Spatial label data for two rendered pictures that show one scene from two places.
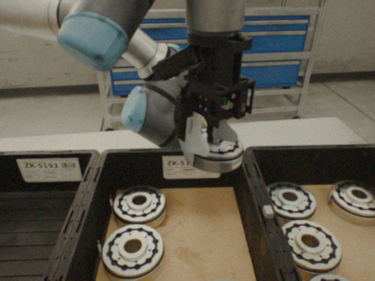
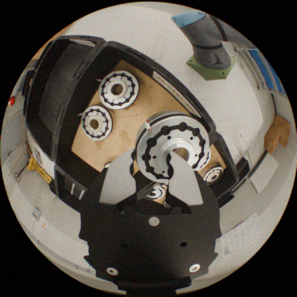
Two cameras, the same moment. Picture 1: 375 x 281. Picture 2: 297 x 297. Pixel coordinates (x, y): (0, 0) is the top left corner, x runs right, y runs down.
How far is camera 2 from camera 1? 51 cm
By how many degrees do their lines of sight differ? 82
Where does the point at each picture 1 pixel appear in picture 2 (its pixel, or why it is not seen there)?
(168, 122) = (206, 40)
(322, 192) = (214, 158)
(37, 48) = not seen: outside the picture
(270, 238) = (142, 191)
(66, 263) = (57, 140)
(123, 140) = not seen: hidden behind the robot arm
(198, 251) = (131, 139)
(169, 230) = (127, 115)
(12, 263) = (62, 91)
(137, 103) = (188, 15)
